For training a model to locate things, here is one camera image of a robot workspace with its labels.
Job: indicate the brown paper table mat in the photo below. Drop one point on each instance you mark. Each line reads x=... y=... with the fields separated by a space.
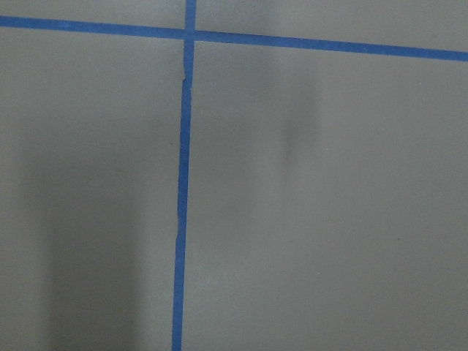
x=233 y=175

